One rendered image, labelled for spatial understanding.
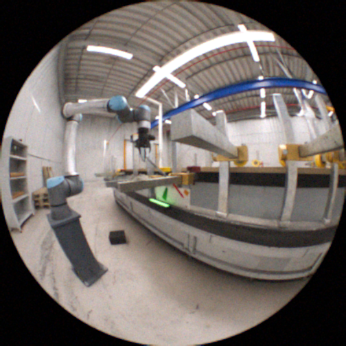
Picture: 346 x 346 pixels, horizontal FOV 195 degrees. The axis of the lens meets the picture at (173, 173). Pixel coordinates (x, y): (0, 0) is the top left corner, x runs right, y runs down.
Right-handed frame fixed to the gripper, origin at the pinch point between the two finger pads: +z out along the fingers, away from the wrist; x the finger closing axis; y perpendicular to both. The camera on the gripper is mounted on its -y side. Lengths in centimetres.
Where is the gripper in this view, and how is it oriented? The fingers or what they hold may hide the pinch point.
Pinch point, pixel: (144, 160)
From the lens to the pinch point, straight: 62.7
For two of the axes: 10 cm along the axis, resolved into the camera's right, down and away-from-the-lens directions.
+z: 0.3, 10.0, 0.5
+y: -7.2, -0.2, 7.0
